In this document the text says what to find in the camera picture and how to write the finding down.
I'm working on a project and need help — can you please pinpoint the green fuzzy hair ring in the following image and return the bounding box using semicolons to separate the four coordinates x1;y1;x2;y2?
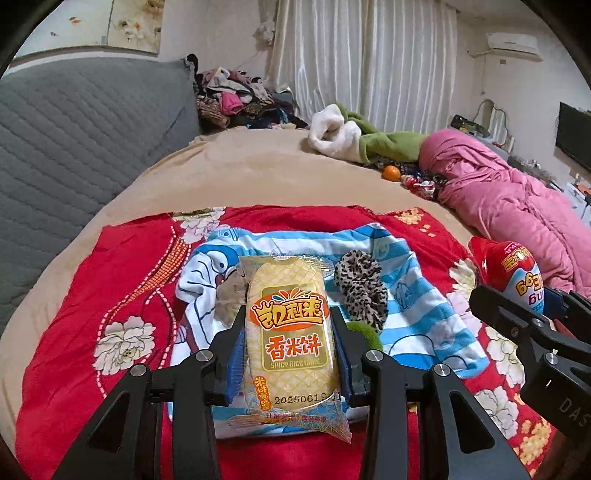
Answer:
345;320;385;352

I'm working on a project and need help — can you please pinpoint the red blue egg toy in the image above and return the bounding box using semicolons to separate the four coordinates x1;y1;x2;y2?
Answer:
469;237;545;314

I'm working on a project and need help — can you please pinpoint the rice cracker packet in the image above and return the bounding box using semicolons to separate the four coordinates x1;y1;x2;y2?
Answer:
228;256;352;442

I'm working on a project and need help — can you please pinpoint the leopard print scrunchie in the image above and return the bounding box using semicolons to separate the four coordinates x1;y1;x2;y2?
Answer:
334;250;389;334

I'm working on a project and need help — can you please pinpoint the beige mesh scrunchie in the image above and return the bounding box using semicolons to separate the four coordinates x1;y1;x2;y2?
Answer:
214;271;247;328

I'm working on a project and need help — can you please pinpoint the blue striped cartoon towel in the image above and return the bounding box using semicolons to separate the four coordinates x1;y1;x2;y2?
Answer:
171;223;488;436

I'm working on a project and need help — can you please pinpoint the white drawer cabinet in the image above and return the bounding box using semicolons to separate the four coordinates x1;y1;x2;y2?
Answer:
563;183;590;222

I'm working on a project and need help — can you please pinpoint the red floral blanket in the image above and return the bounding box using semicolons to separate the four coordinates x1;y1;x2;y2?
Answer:
15;206;555;479

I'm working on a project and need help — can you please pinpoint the pink quilted duvet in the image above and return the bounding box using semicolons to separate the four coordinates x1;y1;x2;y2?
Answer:
419;129;590;298

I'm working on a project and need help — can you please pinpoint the black television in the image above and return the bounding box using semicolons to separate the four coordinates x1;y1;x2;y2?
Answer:
555;102;591;171

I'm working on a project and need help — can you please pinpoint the vanity mirror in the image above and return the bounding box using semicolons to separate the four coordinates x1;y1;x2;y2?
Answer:
472;99;515;153

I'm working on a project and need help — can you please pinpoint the orange fruit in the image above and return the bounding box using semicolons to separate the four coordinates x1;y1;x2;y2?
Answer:
382;165;402;182

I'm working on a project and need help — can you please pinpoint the beige bed sheet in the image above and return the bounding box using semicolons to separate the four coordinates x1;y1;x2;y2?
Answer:
1;128;477;447

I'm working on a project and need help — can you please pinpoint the green white plush garment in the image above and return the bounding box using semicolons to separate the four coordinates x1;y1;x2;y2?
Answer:
308;103;427;166

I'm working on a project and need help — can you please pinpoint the white air conditioner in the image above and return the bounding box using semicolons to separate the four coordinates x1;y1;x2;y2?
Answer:
468;32;543;62

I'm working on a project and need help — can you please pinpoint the white striped curtain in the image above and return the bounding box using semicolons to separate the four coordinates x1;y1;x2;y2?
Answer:
257;1;458;133

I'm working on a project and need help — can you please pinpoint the grey quilted headboard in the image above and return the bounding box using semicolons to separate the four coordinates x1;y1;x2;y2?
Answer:
1;58;200;324

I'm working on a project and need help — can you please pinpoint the pile of clothes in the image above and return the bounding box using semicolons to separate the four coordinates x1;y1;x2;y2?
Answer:
193;67;308;133

